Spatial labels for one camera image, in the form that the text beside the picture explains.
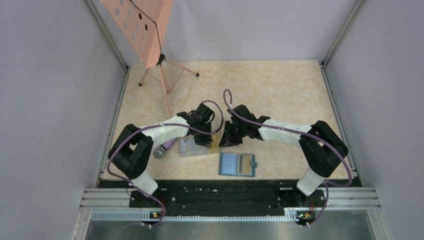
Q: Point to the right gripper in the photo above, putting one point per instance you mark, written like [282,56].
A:
[228,140]

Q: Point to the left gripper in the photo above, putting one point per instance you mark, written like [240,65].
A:
[205,141]

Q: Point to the gold credit card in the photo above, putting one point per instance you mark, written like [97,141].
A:
[245,167]
[215,141]

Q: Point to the clear plastic card box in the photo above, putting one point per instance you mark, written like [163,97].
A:
[198,150]

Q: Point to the blue leather card holder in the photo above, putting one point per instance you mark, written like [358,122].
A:
[229,165]

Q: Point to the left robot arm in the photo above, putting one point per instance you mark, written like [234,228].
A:
[132,149]

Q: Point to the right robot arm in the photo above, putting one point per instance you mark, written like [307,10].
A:
[323,149]

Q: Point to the silver credit card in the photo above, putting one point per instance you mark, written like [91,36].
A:
[186,144]

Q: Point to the purple glitter microphone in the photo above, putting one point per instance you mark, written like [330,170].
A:
[162,149]

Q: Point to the pink music stand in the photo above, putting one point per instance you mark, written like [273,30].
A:
[144,24]

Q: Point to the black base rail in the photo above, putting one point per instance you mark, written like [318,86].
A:
[223,199]

